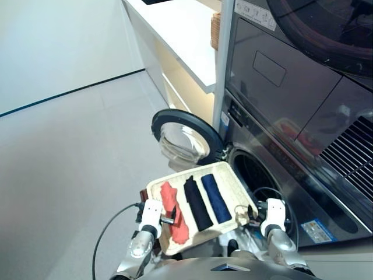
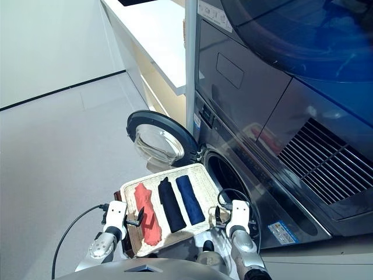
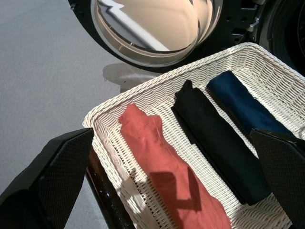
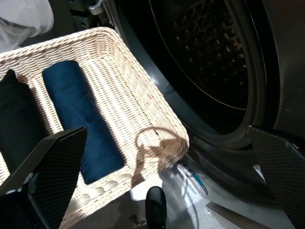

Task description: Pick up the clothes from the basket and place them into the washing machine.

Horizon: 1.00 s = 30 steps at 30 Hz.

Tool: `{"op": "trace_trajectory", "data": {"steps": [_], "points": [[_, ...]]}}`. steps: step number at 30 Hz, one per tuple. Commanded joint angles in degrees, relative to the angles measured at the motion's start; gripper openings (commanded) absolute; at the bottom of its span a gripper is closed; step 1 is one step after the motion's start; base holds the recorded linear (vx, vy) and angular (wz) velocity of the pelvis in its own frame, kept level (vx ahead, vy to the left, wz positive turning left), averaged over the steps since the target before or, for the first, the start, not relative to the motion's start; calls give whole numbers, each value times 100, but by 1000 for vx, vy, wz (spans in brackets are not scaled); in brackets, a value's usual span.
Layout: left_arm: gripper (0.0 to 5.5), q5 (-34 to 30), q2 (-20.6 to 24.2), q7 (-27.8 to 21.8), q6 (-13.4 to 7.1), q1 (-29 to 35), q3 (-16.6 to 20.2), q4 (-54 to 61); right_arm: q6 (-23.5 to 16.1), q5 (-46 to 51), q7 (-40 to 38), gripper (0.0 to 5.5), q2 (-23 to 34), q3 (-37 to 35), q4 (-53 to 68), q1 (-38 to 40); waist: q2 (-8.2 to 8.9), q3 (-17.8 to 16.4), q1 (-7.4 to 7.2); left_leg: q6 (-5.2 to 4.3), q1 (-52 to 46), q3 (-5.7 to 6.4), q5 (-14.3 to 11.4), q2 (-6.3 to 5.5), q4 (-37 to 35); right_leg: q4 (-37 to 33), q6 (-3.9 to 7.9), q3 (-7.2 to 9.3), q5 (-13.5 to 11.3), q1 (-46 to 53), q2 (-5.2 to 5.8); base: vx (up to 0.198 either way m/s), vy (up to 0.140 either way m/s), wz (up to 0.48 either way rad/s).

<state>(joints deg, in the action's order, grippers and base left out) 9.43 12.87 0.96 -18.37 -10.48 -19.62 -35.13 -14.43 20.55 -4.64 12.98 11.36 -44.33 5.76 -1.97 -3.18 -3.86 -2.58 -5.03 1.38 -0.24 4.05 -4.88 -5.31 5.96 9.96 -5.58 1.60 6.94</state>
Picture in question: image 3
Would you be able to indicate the black garment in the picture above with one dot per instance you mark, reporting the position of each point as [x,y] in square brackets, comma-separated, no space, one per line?
[214,138]

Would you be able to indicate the grey washing machine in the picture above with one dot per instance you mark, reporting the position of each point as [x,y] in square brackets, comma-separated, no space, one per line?
[286,28]

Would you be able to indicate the dark brown basket stand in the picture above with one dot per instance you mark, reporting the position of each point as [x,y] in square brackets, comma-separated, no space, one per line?
[104,195]

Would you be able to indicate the round washing machine door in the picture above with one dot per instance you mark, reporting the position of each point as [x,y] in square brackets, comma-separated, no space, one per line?
[147,26]

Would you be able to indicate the navy blue garment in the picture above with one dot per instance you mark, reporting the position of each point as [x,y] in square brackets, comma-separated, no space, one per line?
[240,102]

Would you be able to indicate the red garment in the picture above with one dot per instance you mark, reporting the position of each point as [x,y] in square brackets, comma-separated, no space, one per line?
[157,152]

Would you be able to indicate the pale woven basket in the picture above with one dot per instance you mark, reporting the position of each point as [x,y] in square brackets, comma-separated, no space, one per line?
[155,100]

